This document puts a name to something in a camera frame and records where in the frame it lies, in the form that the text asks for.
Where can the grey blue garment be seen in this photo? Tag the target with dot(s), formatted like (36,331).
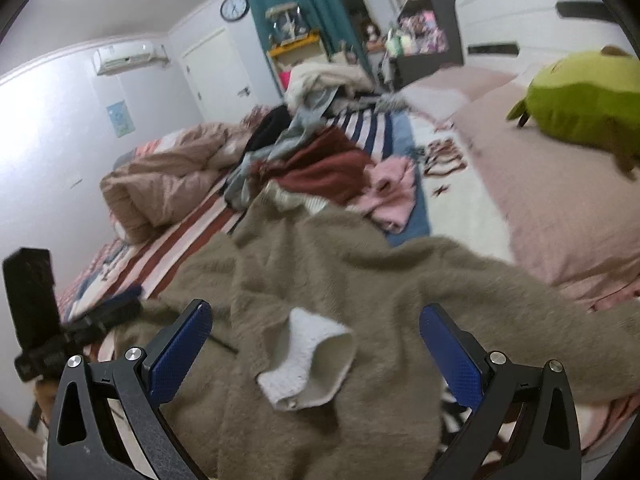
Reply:
(306,122)

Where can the blue wall poster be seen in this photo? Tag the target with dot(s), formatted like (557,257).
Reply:
(120,119)

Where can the round wall clock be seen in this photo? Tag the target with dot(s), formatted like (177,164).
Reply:
(234,10)

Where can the white printed plush blanket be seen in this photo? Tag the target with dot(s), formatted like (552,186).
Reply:
(316,352)

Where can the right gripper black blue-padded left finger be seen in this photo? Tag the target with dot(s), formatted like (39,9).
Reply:
(84,442)

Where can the green plush toy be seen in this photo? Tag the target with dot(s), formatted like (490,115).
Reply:
(588,98)

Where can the olive brown fuzzy sweater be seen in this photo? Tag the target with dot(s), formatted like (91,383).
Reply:
(288,257)

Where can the pink ribbed bedspread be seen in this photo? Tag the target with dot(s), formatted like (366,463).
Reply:
(561,212)

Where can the cream clothes pile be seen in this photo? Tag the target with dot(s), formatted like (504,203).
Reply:
(314,76)

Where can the black garment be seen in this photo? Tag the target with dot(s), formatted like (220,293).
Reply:
(269,129)

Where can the yellow shelf unit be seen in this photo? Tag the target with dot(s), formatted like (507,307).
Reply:
(292,40)

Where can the dark red garment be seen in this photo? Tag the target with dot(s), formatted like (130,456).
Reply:
(330,166)

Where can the dark cluttered desk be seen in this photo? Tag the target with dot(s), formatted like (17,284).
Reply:
(422,38)

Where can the teal curtain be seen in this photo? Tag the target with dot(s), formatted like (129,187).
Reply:
(329,17)

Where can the white door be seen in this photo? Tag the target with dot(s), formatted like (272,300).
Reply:
(218,78)

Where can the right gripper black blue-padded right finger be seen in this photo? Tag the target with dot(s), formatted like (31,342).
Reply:
(544,443)

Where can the pink pillow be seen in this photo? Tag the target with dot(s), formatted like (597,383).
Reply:
(439,96)

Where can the white air conditioner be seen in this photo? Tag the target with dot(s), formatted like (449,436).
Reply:
(118,58)

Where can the pink knit garment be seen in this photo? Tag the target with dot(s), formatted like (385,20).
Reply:
(389,193)

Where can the pink brown duvet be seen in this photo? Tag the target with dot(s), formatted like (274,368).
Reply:
(159,189)

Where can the white headboard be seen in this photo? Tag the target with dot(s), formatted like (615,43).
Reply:
(512,35)

